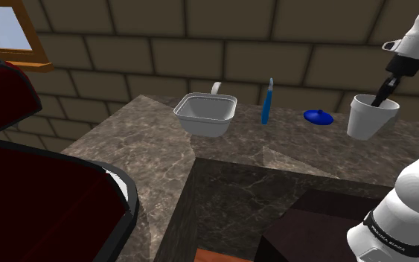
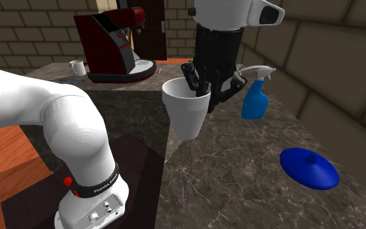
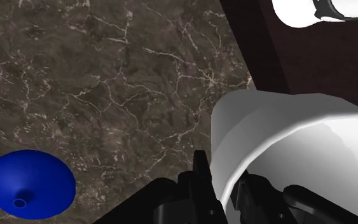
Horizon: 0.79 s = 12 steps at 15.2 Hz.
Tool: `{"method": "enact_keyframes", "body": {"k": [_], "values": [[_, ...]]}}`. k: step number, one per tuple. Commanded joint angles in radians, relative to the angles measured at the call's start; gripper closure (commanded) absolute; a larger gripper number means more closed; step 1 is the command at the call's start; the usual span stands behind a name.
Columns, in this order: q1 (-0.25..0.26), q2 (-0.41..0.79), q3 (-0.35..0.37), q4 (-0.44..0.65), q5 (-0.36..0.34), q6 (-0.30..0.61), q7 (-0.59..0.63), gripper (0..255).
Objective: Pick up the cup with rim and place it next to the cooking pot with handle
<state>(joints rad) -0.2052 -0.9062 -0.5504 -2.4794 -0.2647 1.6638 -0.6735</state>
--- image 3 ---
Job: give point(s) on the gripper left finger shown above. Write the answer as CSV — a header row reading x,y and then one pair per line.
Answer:
x,y
197,198

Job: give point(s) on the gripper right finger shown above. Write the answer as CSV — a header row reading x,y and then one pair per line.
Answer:
x,y
259,201

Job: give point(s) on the large white bowl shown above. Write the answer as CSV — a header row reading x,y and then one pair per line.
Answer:
x,y
290,145

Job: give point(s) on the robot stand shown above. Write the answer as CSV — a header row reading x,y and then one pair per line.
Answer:
x,y
315,59

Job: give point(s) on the blue funnel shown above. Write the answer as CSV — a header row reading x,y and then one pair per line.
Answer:
x,y
33,176

